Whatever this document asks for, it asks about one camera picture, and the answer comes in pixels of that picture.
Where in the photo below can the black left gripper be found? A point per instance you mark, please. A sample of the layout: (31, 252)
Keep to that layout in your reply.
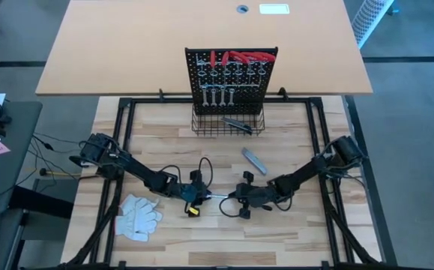
(200, 195)

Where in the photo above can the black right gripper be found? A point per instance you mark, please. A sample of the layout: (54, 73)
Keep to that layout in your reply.
(247, 195)

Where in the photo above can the chrome combination wrench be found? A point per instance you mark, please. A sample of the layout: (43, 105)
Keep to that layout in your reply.
(204, 96)
(231, 96)
(222, 96)
(219, 195)
(213, 96)

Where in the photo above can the silver metal utility knife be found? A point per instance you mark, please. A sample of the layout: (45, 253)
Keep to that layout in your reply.
(254, 161)

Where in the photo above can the black grey utility knife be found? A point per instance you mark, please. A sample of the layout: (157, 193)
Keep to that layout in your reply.
(239, 125)

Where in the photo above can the black perforated pegboard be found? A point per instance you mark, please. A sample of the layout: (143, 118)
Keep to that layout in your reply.
(239, 107)

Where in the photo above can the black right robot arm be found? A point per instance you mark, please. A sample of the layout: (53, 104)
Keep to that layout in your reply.
(303, 174)

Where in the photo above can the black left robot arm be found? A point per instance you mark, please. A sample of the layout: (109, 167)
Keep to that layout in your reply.
(141, 174)

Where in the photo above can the tan wooden desk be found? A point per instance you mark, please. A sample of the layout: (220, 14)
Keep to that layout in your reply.
(126, 45)

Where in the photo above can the white rectangular desk plate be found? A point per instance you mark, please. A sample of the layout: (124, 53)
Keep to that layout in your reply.
(274, 8)

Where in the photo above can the grey side table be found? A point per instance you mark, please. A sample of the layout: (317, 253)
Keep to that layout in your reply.
(10, 168)

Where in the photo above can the white perforated panel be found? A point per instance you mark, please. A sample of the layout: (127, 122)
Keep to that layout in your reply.
(370, 18)

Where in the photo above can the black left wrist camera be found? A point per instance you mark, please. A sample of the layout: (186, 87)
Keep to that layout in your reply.
(188, 192)

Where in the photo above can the slotted wrench holder rail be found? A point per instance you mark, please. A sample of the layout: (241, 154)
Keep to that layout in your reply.
(244, 87)

